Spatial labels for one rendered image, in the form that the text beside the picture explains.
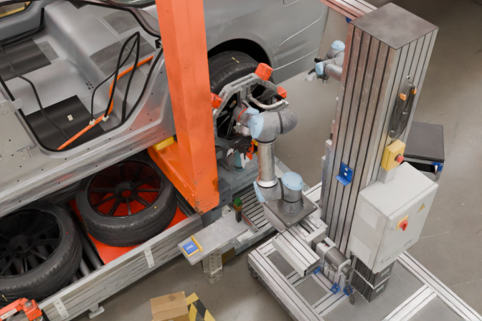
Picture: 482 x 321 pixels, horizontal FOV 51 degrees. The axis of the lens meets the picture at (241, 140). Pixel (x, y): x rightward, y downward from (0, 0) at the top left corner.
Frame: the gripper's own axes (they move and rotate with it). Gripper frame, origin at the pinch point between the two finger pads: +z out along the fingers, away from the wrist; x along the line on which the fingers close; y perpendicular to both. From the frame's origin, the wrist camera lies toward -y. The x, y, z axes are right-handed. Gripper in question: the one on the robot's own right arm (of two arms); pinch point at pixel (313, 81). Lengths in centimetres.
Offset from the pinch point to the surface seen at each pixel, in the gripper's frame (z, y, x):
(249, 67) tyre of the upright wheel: 4.8, -9.7, -42.0
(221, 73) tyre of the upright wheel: 9, -5, -61
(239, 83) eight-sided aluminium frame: 11, 0, -49
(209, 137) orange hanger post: 9, 49, -77
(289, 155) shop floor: 101, -18, 34
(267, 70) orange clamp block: 1.3, -5.5, -31.5
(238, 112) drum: 30, 8, -44
